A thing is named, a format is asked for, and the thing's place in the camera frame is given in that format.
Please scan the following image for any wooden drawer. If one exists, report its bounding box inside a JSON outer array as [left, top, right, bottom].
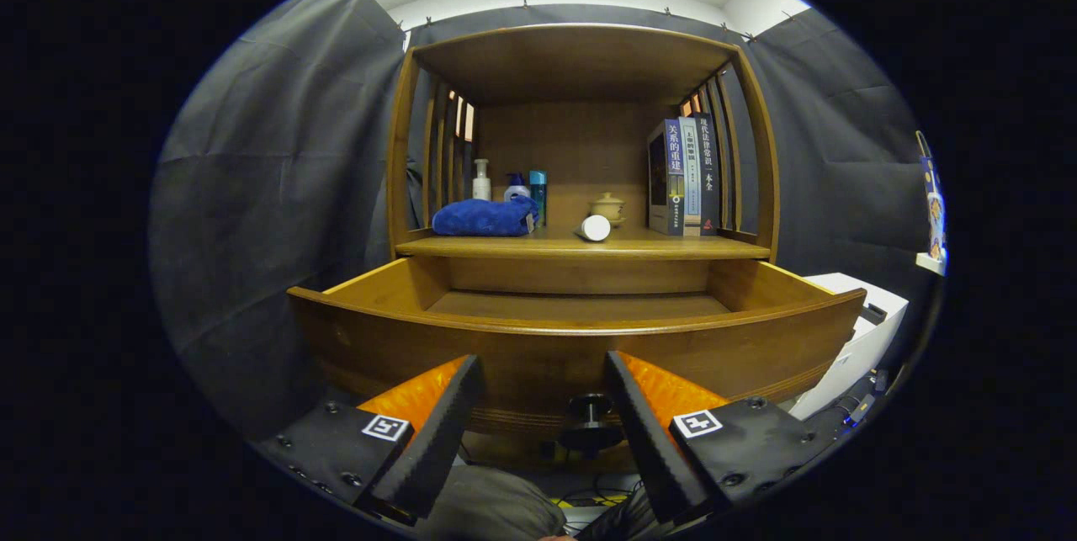
[[288, 255, 867, 451]]

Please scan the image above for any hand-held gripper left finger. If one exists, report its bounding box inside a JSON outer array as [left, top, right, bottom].
[[257, 354, 485, 525]]

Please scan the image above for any black cable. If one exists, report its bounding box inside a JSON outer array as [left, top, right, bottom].
[[555, 478, 640, 517]]

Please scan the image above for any book with blue spine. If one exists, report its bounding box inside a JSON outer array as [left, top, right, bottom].
[[647, 120, 685, 236]]

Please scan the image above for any blue paper bag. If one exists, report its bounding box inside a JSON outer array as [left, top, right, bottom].
[[915, 130, 942, 197]]

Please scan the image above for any person's left leg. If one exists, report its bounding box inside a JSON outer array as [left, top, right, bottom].
[[416, 465, 566, 540]]

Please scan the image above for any wooden cabinet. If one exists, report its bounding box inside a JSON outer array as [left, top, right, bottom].
[[385, 22, 782, 475]]

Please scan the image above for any blue towel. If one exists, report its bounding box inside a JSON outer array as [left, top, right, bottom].
[[432, 195, 540, 237]]

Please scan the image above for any wooden countertop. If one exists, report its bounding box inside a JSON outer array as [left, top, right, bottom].
[[395, 221, 771, 260]]

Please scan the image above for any person's right leg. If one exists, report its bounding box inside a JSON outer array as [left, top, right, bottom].
[[581, 486, 666, 540]]

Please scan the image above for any white box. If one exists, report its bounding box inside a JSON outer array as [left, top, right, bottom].
[[787, 273, 910, 422]]

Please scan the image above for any beige lidded teacup with saucer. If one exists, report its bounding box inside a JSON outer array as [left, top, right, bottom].
[[588, 192, 627, 228]]

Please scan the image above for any person's leg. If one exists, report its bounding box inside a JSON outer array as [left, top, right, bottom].
[[416, 465, 566, 540], [581, 486, 666, 540]]

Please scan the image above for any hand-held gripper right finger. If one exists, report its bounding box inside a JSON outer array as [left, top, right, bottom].
[[606, 350, 842, 525]]

